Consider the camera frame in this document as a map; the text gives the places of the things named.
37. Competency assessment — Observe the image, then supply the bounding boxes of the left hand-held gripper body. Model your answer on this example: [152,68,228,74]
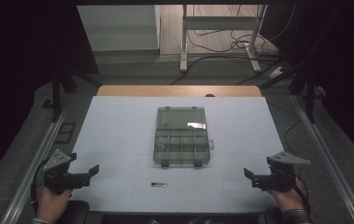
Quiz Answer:
[42,148,86,196]

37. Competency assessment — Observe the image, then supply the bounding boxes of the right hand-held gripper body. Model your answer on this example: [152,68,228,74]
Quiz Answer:
[266,150,311,192]

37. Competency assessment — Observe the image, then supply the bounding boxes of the person's right hand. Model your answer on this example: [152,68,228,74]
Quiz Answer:
[266,176,307,213]

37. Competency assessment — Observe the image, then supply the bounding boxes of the person's left hand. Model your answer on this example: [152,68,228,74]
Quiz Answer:
[35,186,73,224]

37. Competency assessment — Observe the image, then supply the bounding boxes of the black armrest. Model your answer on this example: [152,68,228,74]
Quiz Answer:
[55,200,91,224]
[262,206,287,224]

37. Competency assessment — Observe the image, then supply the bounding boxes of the white table mat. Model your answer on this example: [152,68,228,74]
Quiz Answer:
[68,95,286,215]

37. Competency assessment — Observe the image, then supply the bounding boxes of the black floor pads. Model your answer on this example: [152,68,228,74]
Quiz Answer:
[54,122,77,145]

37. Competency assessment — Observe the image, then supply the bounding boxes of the clear plastic compartment box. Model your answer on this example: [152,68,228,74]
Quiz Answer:
[152,105,215,169]

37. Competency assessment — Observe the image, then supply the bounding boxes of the black metal stand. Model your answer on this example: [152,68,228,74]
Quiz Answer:
[42,66,102,123]
[258,59,326,125]

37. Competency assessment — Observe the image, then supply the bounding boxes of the white power strip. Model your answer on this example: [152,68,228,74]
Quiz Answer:
[267,65,287,79]

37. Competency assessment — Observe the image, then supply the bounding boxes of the wooden table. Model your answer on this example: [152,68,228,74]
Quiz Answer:
[96,85,262,98]

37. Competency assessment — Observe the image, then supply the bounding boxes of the white cabinet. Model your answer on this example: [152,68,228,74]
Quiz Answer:
[77,4,161,52]

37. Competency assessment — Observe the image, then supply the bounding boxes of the aluminium rail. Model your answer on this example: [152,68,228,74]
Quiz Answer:
[0,104,70,224]
[290,92,354,224]

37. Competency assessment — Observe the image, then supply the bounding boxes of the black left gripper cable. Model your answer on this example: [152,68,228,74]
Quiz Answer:
[30,158,50,217]

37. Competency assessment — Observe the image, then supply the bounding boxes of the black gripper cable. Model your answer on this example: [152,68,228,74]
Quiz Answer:
[30,158,50,217]
[290,175,312,217]

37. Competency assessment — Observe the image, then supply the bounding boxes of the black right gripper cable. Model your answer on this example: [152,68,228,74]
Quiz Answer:
[290,175,312,217]

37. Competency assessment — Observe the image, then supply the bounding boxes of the black floor cable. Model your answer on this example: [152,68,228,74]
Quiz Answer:
[267,98,301,154]

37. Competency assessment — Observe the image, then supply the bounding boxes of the tangle of black cables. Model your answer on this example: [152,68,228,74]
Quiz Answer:
[168,4,297,87]

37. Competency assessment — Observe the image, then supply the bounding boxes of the white metal desk frame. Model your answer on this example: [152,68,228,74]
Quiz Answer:
[179,4,267,74]

